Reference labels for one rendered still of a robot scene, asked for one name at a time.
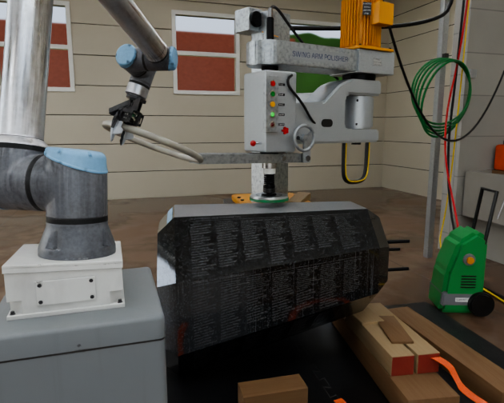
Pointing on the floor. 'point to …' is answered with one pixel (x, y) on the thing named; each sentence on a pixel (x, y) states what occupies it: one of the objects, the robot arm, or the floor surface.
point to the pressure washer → (463, 269)
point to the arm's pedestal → (81, 352)
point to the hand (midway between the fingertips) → (115, 140)
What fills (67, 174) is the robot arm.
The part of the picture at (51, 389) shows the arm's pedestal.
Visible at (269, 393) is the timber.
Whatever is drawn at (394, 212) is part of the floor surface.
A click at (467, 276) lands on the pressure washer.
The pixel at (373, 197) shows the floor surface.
